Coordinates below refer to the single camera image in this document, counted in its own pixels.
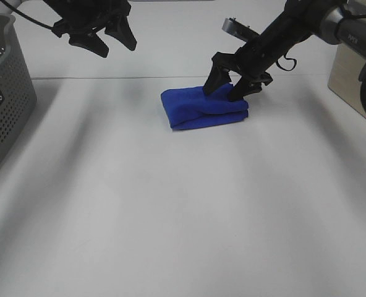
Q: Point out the grey perforated plastic basket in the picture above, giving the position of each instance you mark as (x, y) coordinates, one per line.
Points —
(17, 93)

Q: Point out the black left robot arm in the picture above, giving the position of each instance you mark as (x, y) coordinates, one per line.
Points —
(82, 20)

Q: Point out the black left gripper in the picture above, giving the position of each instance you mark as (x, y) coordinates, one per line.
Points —
(80, 19)

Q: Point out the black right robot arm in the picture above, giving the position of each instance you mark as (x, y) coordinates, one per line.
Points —
(334, 22)

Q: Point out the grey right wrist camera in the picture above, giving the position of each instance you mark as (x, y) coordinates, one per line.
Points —
(238, 30)

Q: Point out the beige storage box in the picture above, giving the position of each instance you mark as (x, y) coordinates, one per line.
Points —
(348, 74)

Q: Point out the blue microfibre towel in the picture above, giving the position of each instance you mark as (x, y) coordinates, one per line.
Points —
(190, 108)

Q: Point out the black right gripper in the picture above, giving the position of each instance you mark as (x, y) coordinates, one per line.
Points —
(249, 61)

